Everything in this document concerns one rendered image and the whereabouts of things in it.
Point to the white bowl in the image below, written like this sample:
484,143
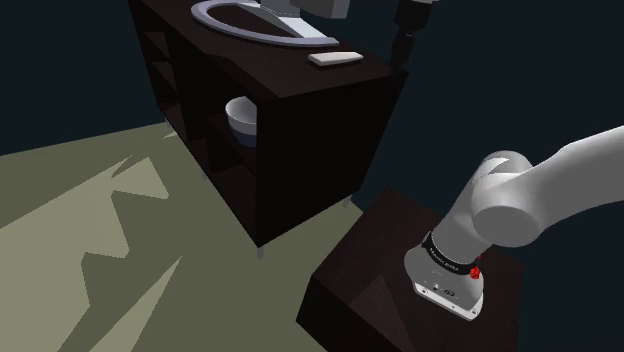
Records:
242,119

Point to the grey monitor with curved base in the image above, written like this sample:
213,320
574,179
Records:
285,25

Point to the dark wooden shelf unit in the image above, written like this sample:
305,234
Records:
312,146

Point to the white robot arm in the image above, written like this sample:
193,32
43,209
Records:
507,214

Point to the white flat remote control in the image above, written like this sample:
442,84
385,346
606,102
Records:
335,58

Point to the dark robot stand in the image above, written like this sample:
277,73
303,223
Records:
370,273

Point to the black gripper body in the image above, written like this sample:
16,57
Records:
412,14

